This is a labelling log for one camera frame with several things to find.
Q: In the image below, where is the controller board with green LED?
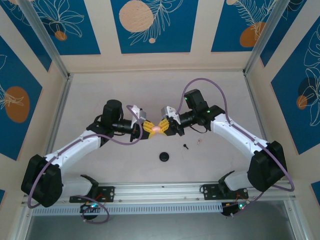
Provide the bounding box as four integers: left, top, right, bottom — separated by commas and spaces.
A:
79, 202, 101, 221
221, 201, 249, 219

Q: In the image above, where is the grey metal panel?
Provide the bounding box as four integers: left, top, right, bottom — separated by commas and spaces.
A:
24, 214, 297, 240

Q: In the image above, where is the thin black wire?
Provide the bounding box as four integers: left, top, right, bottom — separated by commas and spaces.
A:
191, 124, 210, 135

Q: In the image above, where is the aluminium table side rail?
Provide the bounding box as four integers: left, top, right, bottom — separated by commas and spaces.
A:
13, 73, 74, 240
243, 71, 310, 240

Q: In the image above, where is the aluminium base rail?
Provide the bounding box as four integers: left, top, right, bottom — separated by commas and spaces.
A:
23, 183, 297, 205

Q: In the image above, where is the aluminium slotted rail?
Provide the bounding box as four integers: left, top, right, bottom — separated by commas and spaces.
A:
32, 202, 223, 216

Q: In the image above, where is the aluminium frame post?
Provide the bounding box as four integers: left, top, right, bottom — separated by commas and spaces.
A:
18, 0, 70, 79
242, 0, 287, 76

